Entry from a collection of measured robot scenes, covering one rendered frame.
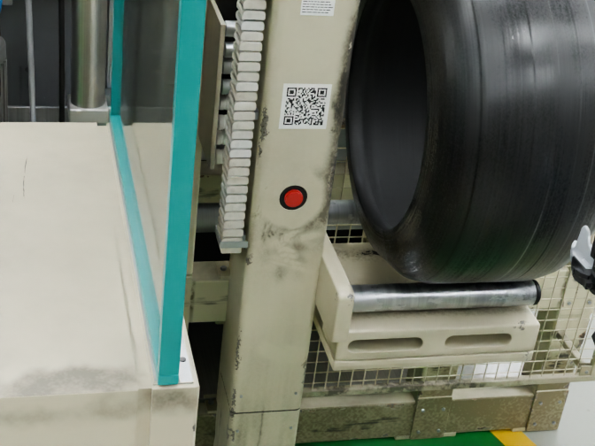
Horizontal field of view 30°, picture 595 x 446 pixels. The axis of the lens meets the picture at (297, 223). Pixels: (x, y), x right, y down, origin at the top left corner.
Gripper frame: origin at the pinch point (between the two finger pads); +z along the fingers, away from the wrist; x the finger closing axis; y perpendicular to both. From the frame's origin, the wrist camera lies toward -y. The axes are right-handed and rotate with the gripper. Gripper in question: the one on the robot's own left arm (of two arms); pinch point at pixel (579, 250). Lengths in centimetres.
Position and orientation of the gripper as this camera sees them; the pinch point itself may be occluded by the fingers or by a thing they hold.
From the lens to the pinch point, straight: 161.6
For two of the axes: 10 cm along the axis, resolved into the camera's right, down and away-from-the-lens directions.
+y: 0.8, -9.1, -4.0
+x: -9.7, 0.2, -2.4
